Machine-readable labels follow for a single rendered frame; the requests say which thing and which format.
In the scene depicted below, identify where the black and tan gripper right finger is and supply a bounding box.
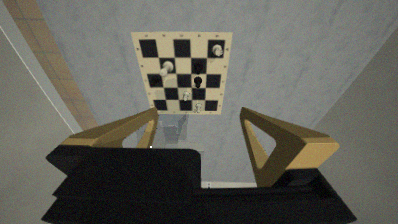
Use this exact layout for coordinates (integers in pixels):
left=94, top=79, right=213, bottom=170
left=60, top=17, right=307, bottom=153
left=239, top=107, right=339, bottom=187

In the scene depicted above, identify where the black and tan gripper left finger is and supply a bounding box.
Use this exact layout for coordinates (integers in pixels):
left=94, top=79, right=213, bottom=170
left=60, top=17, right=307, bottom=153
left=60, top=107, right=159, bottom=148

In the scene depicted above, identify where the black and cream chessboard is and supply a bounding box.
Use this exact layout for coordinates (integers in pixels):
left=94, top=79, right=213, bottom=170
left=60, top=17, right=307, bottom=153
left=131, top=32, right=232, bottom=115

